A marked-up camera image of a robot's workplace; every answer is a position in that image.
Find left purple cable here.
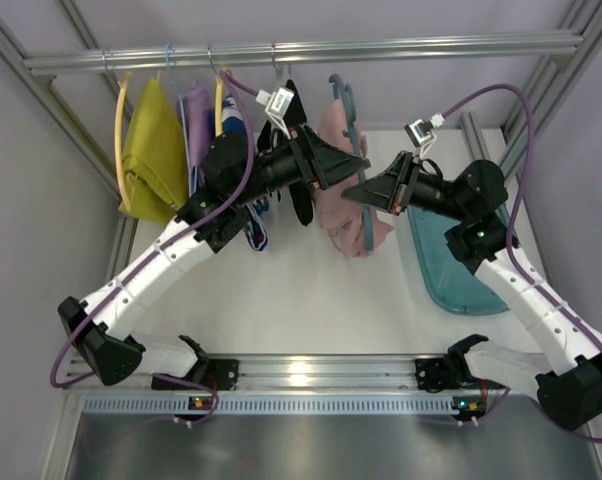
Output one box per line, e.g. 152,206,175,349
48,68,262,390

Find pale yellow hanger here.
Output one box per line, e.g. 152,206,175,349
113,72,133,214

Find blue white patterned trousers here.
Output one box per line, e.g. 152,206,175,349
220,92,271,251

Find light blue wire hanger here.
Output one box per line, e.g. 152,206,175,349
165,43,198,195

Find blue-grey plastic hanger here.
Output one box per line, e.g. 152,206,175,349
329,74,374,253

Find teal plastic basin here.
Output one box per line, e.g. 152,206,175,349
407,207,508,316

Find aluminium hanging rail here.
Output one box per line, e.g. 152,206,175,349
23,30,584,76

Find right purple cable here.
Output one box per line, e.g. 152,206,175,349
438,83,602,444

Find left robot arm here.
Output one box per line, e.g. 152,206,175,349
58,125,370,386

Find olive yellow trousers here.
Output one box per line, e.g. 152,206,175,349
119,78,189,226

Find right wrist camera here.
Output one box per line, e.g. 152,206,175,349
404,113,445,158

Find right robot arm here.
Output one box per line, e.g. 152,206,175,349
342,152,602,431

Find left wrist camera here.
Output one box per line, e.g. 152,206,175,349
256,87,295,138

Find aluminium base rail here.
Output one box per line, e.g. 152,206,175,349
63,352,547,396

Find black trousers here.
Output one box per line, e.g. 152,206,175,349
253,79,314,227

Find purple trousers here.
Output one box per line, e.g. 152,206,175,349
184,81,215,194

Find purple cable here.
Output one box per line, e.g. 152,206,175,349
48,68,262,390
438,83,602,444

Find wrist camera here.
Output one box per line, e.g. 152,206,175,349
256,87,295,138
404,113,445,158

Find pink trousers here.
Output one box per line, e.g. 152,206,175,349
313,99,394,259

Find slotted cable duct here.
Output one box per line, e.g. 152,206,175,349
83,393,485,416

